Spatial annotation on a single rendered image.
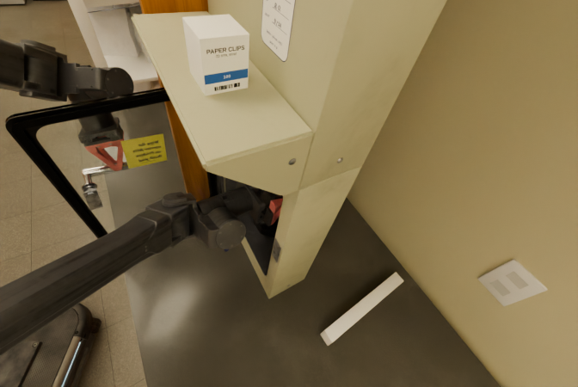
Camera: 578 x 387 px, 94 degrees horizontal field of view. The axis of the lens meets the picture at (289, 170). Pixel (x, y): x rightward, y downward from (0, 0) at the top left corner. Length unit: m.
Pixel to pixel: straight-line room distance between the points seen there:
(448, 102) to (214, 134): 0.54
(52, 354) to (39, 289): 1.23
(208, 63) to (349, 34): 0.14
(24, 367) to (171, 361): 0.97
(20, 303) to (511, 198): 0.76
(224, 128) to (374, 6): 0.16
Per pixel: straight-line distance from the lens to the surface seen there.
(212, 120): 0.28
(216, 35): 0.29
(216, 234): 0.49
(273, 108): 0.30
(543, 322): 0.81
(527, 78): 0.62
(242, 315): 0.76
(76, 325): 1.64
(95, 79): 0.57
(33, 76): 0.60
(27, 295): 0.42
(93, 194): 0.66
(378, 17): 0.25
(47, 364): 1.64
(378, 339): 0.82
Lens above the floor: 1.68
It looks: 48 degrees down
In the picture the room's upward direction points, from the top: 12 degrees clockwise
